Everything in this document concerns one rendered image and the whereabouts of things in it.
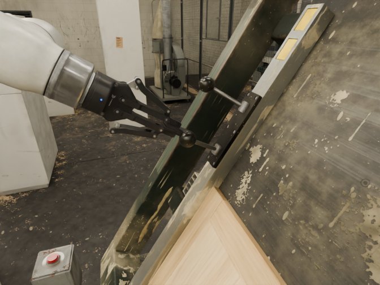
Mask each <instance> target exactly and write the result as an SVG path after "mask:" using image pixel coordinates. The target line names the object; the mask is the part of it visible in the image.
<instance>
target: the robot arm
mask: <svg viewBox="0 0 380 285"><path fill-rule="evenodd" d="M93 70H94V65H93V64H92V63H90V62H88V61H86V60H84V59H82V58H80V57H78V56H77V55H75V54H72V53H71V52H70V51H67V50H66V49H65V45H64V41H63V38H62V36H61V34H60V33H59V32H58V31H57V30H56V29H55V28H54V27H53V26H52V25H51V24H49V23H47V22H46V21H43V20H40V19H36V18H18V17H16V16H14V15H12V14H9V13H3V12H1V11H0V83H2V84H4V85H7V86H10V87H12V88H15V89H18V90H22V91H25V92H32V93H37V94H40V95H43V96H45V97H47V98H49V99H52V100H55V101H58V102H60V103H63V104H65V105H67V106H70V107H72V108H76V107H77V106H78V104H79V103H80V104H81V107H82V108H84V109H87V110H89V111H91V112H93V113H96V114H98V115H101V116H103V117H104V118H105V119H106V120H107V121H109V126H110V127H109V128H110V133H111V134H112V135H113V134H118V133H125V134H129V135H135V136H141V137H148V138H152V139H156V138H157V136H158V135H159V134H160V133H163V134H165V135H168V136H170V137H175V135H178V136H180V134H181V133H182V132H183V131H186V130H187V129H185V128H183V127H181V125H182V124H181V123H180V122H179V121H178V120H176V119H174V118H172V117H170V113H171V110H170V108H169V107H168V106H167V105H166V104H165V103H164V102H162V101H161V100H160V99H159V98H158V97H157V96H156V95H155V94H153V93H152V92H151V91H150V90H149V89H148V88H147V87H145V86H144V84H143V82H142V81H141V79H140V78H139V77H138V76H135V78H134V79H133V80H131V81H130V82H128V83H126V82H125V81H117V80H115V79H113V78H111V77H109V76H107V75H105V74H103V73H101V72H99V71H97V72H96V73H95V72H93ZM131 88H134V89H135V90H140V91H141V92H142V93H143V94H144V95H145V96H147V97H148V98H149V99H150V100H151V101H152V102H154V103H155V104H156V105H157V106H158V107H159V108H160V109H162V110H163V112H161V111H158V110H156V109H154V108H152V107H150V106H148V105H146V104H144V103H142V102H140V101H139V100H137V99H136V97H135V95H134V94H133V92H132V90H131ZM133 109H136V110H140V111H142V112H144V113H147V114H149V115H151V116H153V117H155V118H157V119H159V120H162V121H163V123H162V125H161V124H159V123H157V122H154V121H152V120H150V119H148V118H146V117H144V116H142V115H140V114H137V113H135V112H134V111H133ZM123 119H129V120H131V121H134V122H137V123H139V124H142V125H143V126H146V127H148V128H151V129H148V128H142V127H136V126H130V125H126V124H120V123H119V122H115V121H116V120H123Z"/></svg>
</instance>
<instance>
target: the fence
mask: <svg viewBox="0 0 380 285"><path fill-rule="evenodd" d="M313 8H317V11H316V12H315V14H314V15H313V17H312V18H311V20H310V21H309V23H308V25H307V26H306V27H305V29H304V30H303V31H295V28H296V27H297V25H298V24H299V22H300V20H301V19H302V18H303V16H304V14H305V13H306V11H307V10H308V9H313ZM333 17H334V14H333V12H332V11H331V10H330V9H329V8H328V7H327V6H326V5H325V3H321V4H314V5H307V6H306V8H305V9H304V11H303V13H302V14H301V15H300V17H299V19H298V20H297V22H296V23H295V25H294V26H293V28H292V29H291V31H290V33H289V34H288V36H287V37H286V39H285V41H284V42H283V43H282V45H281V47H280V48H279V50H278V52H277V53H276V55H275V56H274V58H273V60H272V61H271V62H270V64H269V66H268V67H267V69H266V70H265V72H264V74H263V75H262V76H261V78H260V80H259V81H258V83H257V84H256V86H255V88H254V89H253V90H252V92H253V93H256V94H258V95H260V96H261V97H262V99H261V100H260V102H259V104H258V105H257V107H256V108H255V110H254V111H253V113H252V114H251V116H250V117H249V119H248V120H247V122H246V124H245V125H244V127H243V128H242V129H241V131H240V133H239V134H238V136H237V137H236V139H235V140H234V142H233V143H232V145H231V146H230V148H229V150H228V151H227V153H226V154H225V155H224V157H223V158H222V160H221V162H220V163H219V165H218V166H217V168H216V169H215V168H213V167H212V166H211V164H210V163H209V162H208V161H207V163H206V164H205V166H204V168H203V169H202V170H201V172H200V174H199V175H198V177H197V178H196V180H195V182H194V183H193V184H192V186H191V188H190V189H189V191H188V192H187V194H186V196H185V197H184V198H183V200H182V202H181V203H180V205H179V206H178V208H177V210H176V211H175V213H174V215H173V216H172V217H171V219H170V220H169V222H168V224H167V225H166V227H165V229H164V230H163V231H162V233H161V235H160V236H159V238H158V239H157V241H156V243H155V244H154V245H153V247H152V249H151V250H150V252H149V253H148V255H147V257H146V258H145V260H144V261H143V263H142V264H141V266H140V267H139V269H138V271H137V272H136V274H135V276H134V277H133V278H132V280H131V281H130V283H129V285H148V284H149V282H150V281H151V279H152V278H153V276H154V275H155V273H156V272H157V270H158V269H159V267H160V266H161V264H162V263H163V261H164V260H165V258H166V257H167V255H168V254H169V252H170V250H171V249H172V248H173V246H174V245H175V243H176V241H177V240H178V238H179V237H180V235H181V234H182V232H183V231H184V229H185V228H186V226H187V225H188V223H189V222H190V220H191V219H192V217H193V216H194V214H195V213H196V211H197V210H198V208H199V207H200V205H201V204H202V202H203V201H204V199H205V198H206V196H207V195H208V193H209V192H210V190H211V189H212V187H213V186H215V187H217V188H219V186H220V185H221V184H222V182H223V181H224V179H225V177H226V176H227V174H228V173H229V172H230V170H231V169H232V167H233V165H234V164H235V163H236V161H237V160H238V158H239V157H240V155H241V154H242V152H243V151H244V149H245V148H246V146H247V145H248V143H249V142H250V140H251V139H252V137H253V136H254V134H255V133H256V131H257V130H258V128H259V127H260V125H261V124H262V122H263V121H264V120H265V118H266V117H267V115H268V113H269V112H270V110H271V109H272V108H273V106H274V105H275V103H276V102H277V100H278V98H279V97H280V95H281V94H282V93H283V91H284V90H285V88H286V87H287V85H288V84H289V82H290V81H291V79H292V78H293V76H294V75H295V73H296V72H297V70H298V69H299V67H300V66H301V64H302V63H303V61H304V60H305V58H306V57H307V55H308V54H309V52H310V51H311V50H312V48H313V46H314V45H315V44H316V42H317V41H318V39H319V38H320V36H321V34H322V33H323V32H324V30H325V29H326V27H327V26H328V24H329V22H330V21H331V19H332V18H333ZM288 39H296V40H297V41H296V43H295V44H294V46H293V47H292V49H291V51H290V52H289V53H288V55H287V56H286V58H285V60H279V59H277V56H278V55H279V53H280V52H281V50H282V49H283V47H284V45H285V44H286V42H287V41H288Z"/></svg>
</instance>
